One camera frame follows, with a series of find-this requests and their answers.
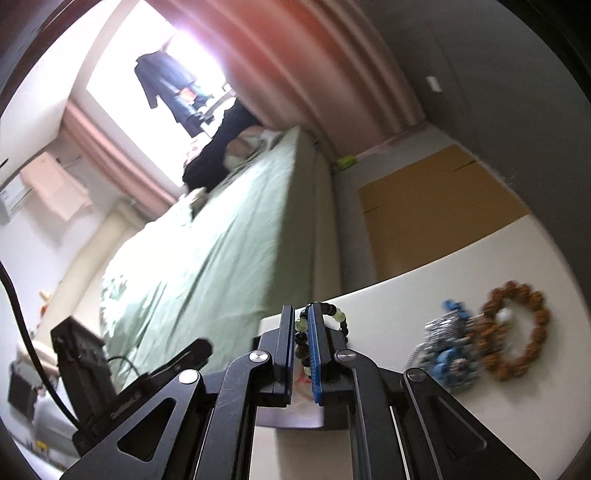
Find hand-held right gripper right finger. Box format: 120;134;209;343
308;302;542;480

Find pink hanging towel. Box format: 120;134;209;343
20;154;94;221

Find thick black cable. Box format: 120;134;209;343
0;262;80;428

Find brown cardboard sheet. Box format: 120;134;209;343
359;144;533;283

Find dark clothes pile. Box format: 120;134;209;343
181;98;260;191

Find brown wooden bead bracelet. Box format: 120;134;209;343
475;281;553;382

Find thin black cable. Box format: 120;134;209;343
105;354;145;381

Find cream pipe column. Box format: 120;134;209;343
48;198;141;326

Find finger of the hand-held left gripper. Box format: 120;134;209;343
151;338;214;385

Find bed with green sheet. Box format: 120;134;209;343
99;126;345;370

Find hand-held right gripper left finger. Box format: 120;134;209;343
60;305;295;480

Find blue and silver bead bracelet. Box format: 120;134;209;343
405;299;482;394

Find white air conditioner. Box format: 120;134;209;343
0;178;35;224

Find pink curtain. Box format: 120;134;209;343
62;0;428;209

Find dark and pale bead bracelet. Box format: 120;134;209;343
294;302;350;376

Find hanging dark clothes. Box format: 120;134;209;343
134;45;214;138

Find white pillow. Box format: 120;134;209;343
225;127;280;168

